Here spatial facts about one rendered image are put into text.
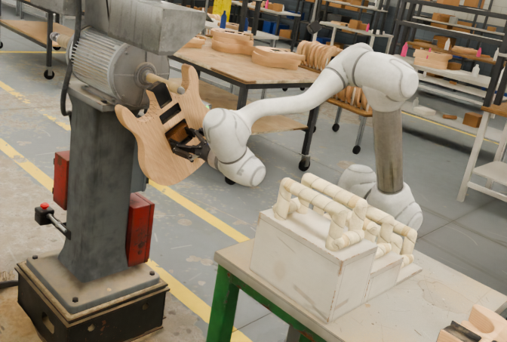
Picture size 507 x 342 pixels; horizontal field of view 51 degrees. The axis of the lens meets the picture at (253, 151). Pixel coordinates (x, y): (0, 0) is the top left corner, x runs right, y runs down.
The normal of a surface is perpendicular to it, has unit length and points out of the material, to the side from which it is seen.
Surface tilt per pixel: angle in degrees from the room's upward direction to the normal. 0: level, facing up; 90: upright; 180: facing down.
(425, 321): 0
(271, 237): 90
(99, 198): 90
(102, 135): 90
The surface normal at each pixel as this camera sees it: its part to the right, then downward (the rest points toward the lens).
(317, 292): -0.71, 0.11
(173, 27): 0.70, 0.33
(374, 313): 0.16, -0.93
